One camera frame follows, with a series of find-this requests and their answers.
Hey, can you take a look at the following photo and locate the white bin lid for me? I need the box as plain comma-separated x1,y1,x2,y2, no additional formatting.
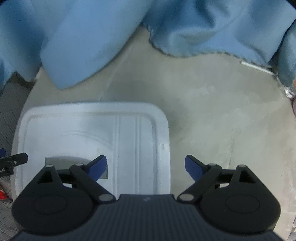
12,102,171,197

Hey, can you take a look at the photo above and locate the red sleeve forearm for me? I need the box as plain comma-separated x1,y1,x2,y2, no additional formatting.
0,182,12,200

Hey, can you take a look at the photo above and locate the blue curtain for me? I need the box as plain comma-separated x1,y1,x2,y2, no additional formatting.
1,1,295,89

